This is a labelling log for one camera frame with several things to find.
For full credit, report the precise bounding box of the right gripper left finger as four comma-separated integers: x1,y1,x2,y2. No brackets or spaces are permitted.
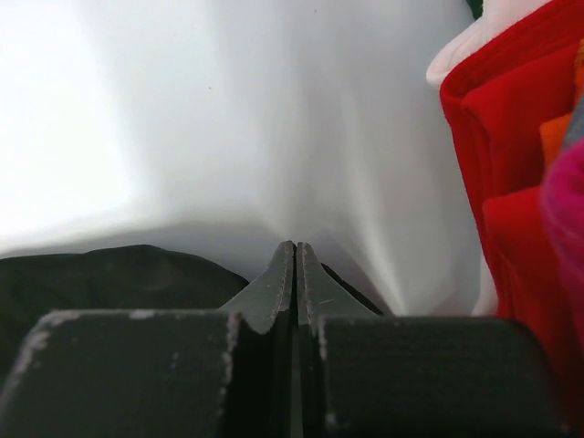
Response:
1,241,297,437

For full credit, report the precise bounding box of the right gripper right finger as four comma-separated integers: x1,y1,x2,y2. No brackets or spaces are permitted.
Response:
297,243,566,437

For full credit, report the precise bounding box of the black t shirt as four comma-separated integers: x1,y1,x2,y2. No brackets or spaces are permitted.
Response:
0,244,384,366

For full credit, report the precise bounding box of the pink folded t shirt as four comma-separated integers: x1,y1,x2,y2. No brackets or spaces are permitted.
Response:
541,141,583,332

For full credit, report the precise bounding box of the orange folded garment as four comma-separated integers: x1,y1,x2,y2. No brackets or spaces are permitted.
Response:
539,40,583,171

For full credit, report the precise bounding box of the red folded t shirt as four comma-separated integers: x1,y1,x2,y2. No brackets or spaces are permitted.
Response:
440,1,583,416

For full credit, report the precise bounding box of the white folded garment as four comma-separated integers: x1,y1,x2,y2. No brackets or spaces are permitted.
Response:
425,0,548,89

